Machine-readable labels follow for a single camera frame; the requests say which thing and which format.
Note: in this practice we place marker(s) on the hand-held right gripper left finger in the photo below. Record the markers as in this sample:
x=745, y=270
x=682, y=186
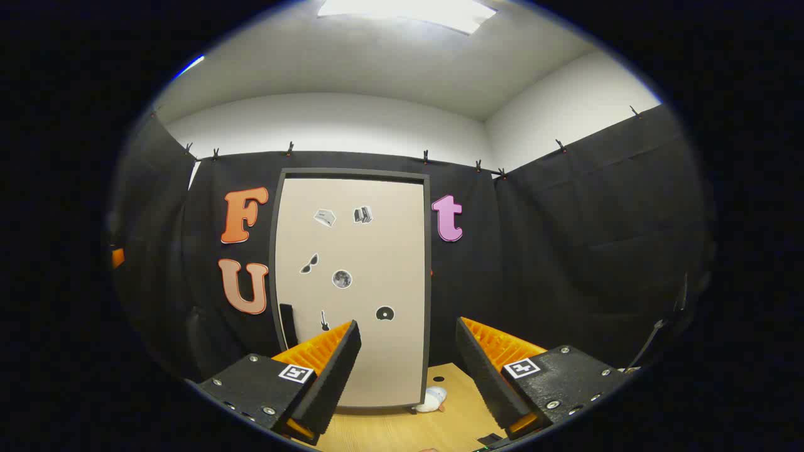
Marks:
x=330, y=376

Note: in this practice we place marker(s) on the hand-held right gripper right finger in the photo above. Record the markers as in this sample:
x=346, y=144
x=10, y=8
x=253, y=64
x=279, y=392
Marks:
x=483, y=376

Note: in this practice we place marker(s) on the grey cabinet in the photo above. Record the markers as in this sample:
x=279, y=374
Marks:
x=428, y=251

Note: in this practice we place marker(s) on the white plush toy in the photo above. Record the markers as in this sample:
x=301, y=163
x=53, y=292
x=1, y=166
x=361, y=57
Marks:
x=432, y=399

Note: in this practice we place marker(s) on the black backdrop cloth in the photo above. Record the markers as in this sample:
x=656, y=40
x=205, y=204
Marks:
x=553, y=251

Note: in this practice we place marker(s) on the row of black cloth clips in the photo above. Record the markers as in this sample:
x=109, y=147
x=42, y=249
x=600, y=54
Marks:
x=290, y=149

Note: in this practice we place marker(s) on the black metal bracket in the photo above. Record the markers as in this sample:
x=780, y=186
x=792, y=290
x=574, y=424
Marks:
x=656, y=329

